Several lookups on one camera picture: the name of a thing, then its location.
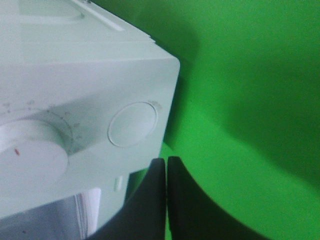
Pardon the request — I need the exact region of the lower white microwave knob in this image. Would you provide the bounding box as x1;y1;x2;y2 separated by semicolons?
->
0;120;68;197

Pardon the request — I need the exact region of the white microwave oven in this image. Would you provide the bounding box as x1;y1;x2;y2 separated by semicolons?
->
0;0;180;240

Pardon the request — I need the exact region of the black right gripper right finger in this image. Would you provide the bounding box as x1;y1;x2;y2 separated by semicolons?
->
167;156;267;240

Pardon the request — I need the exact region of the round white door button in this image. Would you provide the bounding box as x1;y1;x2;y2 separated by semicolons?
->
107;102;158;148

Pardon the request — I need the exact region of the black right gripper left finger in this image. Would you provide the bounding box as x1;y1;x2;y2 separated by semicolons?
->
88;158;166;240

